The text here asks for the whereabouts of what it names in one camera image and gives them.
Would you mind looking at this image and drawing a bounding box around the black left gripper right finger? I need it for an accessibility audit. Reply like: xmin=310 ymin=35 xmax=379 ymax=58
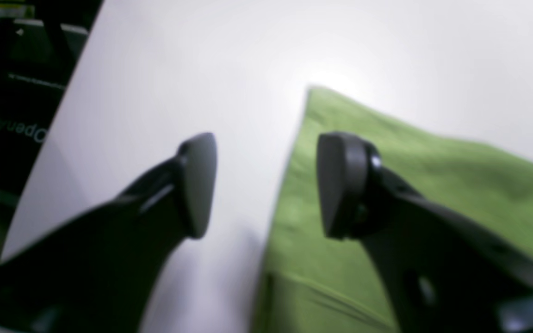
xmin=316 ymin=131 xmax=533 ymax=333

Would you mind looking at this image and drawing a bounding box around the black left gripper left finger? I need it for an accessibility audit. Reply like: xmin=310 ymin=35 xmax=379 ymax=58
xmin=0 ymin=133 xmax=217 ymax=333

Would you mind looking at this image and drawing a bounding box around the green T-shirt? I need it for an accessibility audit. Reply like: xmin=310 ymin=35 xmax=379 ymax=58
xmin=250 ymin=86 xmax=533 ymax=333

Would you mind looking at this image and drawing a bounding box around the black OpenArm box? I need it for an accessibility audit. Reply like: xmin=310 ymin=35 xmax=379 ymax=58
xmin=0 ymin=0 xmax=104 ymax=256

